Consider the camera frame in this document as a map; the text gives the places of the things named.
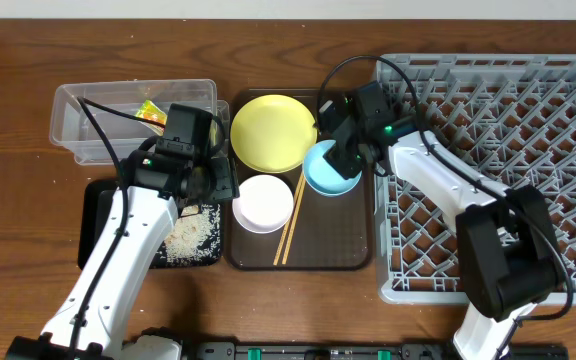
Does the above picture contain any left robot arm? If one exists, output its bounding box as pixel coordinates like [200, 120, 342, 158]
[5, 104, 239, 359]

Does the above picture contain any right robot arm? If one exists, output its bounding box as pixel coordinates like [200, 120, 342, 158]
[316, 81, 570, 359]

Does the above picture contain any wooden chopstick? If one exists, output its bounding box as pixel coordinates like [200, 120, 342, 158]
[278, 177, 306, 265]
[273, 171, 305, 266]

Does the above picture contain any pile of rice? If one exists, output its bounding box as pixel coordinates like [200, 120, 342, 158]
[163, 204, 221, 267]

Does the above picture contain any black plastic tray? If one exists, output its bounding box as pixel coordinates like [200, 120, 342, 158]
[77, 179, 224, 269]

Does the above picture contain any white bowl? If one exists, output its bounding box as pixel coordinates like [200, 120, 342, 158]
[232, 175, 294, 234]

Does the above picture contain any green orange snack wrapper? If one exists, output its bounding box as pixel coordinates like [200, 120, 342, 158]
[135, 100, 167, 136]

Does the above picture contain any grey dishwasher rack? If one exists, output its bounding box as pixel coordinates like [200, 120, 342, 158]
[373, 54, 576, 305]

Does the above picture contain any brown serving tray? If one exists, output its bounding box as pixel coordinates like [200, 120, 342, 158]
[225, 89, 372, 270]

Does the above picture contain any yellow plate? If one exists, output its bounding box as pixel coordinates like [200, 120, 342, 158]
[230, 94, 317, 173]

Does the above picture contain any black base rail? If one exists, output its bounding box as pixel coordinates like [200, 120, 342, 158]
[181, 341, 569, 360]

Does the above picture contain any light blue bowl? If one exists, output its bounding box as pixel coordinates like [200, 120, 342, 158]
[302, 140, 361, 197]

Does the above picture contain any clear plastic bin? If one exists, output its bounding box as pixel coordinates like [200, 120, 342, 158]
[49, 79, 230, 166]

